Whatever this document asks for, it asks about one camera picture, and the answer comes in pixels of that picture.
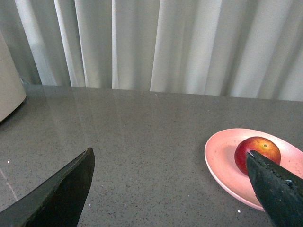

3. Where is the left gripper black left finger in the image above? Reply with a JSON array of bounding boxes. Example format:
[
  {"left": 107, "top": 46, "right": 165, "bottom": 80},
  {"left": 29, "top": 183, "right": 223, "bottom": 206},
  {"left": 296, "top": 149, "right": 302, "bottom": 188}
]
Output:
[{"left": 0, "top": 148, "right": 95, "bottom": 227}]

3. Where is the pink plate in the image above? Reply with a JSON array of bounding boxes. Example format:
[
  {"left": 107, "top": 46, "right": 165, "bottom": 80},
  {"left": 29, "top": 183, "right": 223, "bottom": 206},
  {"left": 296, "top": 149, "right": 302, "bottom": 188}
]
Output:
[{"left": 205, "top": 128, "right": 303, "bottom": 211}]

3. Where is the white rounded appliance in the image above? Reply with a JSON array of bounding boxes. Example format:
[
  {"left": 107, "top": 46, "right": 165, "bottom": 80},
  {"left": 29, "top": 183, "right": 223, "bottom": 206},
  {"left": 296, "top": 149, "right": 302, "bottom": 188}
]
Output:
[{"left": 0, "top": 35, "right": 27, "bottom": 121}]

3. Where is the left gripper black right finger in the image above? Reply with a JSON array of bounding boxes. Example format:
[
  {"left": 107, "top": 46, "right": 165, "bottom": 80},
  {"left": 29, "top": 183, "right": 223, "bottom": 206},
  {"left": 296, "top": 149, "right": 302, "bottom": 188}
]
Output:
[{"left": 246, "top": 150, "right": 303, "bottom": 227}]

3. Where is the red apple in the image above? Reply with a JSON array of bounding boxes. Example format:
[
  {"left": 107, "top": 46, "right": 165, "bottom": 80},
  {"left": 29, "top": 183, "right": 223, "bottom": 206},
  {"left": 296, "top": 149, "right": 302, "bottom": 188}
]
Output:
[{"left": 234, "top": 136, "right": 281, "bottom": 175}]

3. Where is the white curtain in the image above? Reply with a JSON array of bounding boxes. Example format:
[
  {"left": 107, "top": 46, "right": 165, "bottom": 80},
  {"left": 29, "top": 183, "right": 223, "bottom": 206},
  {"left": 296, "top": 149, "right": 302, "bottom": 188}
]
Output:
[{"left": 0, "top": 0, "right": 303, "bottom": 101}]

